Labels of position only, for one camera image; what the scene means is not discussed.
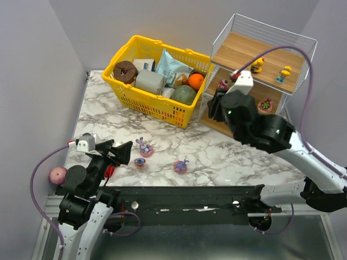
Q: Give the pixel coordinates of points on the red bell pepper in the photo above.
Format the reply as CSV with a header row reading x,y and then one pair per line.
x,y
109,171

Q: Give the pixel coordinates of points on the light blue chips bag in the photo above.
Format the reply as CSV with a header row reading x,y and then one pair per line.
x,y
170,68

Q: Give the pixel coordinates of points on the yellow plastic basket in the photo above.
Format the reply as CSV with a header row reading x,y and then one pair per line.
x,y
142,90

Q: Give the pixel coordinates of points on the purple bunny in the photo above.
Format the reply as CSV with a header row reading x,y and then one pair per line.
x,y
180,166
139,162
146,150

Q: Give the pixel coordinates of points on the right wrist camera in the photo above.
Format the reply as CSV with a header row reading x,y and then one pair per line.
x,y
243,81

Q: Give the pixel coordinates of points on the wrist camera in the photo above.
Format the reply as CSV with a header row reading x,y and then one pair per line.
x,y
86,143
243,81

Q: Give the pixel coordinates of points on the yellow hair girl figure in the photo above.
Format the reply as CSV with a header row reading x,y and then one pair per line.
x,y
256,66

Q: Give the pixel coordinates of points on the white cup in basket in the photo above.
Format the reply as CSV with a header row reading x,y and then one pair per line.
x,y
168,92

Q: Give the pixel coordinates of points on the purple bunny on pink donut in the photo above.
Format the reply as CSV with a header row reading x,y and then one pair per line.
x,y
146,150

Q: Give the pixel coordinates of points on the brown bread pastry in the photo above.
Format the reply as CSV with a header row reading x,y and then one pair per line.
x,y
182,79

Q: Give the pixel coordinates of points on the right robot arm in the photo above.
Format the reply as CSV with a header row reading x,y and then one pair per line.
x,y
324,186

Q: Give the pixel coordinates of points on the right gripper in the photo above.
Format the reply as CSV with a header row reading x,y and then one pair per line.
x,y
217,109

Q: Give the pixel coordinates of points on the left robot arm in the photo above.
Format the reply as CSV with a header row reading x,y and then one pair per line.
x,y
86,206

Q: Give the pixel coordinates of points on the white blue box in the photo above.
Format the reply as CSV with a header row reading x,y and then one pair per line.
x,y
147,64

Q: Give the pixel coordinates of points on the green melon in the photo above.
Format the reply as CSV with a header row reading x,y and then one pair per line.
x,y
184,94

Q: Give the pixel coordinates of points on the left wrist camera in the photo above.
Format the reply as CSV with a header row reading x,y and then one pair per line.
x,y
86,143

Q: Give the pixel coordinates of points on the pink bear with santa hat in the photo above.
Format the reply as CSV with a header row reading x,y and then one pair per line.
x,y
223,84

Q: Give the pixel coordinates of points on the orange fruit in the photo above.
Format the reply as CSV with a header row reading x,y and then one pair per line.
x,y
195,81

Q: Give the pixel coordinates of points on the yellow hair blue figure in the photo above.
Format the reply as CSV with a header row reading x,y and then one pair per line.
x,y
285,72

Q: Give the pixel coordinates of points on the purple bunny in orange cup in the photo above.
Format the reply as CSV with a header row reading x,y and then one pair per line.
x,y
139,162

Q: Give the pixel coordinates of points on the chocolate donut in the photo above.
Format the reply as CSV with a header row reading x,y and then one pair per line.
x,y
125,72

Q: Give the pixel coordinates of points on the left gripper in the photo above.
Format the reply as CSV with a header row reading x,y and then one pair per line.
x,y
104,152

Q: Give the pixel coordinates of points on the grey paper roll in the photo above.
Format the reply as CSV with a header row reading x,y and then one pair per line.
x,y
151,82

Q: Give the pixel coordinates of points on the pink strawberry cake toy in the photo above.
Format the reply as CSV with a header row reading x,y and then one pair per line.
x,y
265,106

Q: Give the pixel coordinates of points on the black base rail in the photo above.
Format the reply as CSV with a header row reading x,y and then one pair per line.
x,y
167,206

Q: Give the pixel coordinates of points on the white wire wooden shelf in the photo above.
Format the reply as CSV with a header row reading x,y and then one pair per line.
x,y
242,41

